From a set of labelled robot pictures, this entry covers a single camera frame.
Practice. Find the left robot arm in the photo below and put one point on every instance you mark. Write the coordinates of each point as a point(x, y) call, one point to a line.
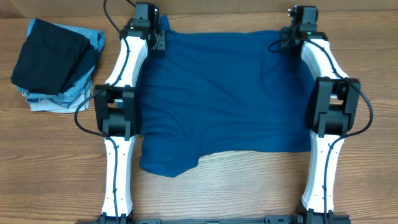
point(118, 114)

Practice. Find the folded light blue jeans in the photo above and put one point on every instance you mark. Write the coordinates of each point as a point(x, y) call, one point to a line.
point(97, 40)

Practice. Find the folded white garment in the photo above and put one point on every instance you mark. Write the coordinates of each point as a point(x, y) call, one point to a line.
point(62, 106)

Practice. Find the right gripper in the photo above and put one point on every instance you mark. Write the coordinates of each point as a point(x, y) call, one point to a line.
point(286, 38)

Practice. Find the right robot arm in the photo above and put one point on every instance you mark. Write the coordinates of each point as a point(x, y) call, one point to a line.
point(329, 115)

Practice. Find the folded black garment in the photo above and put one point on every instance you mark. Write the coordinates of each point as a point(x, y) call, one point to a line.
point(52, 58)

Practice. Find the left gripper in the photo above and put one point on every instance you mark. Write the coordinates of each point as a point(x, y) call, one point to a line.
point(161, 40)

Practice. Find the blue polo shirt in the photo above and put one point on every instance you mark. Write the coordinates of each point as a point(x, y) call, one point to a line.
point(214, 92)

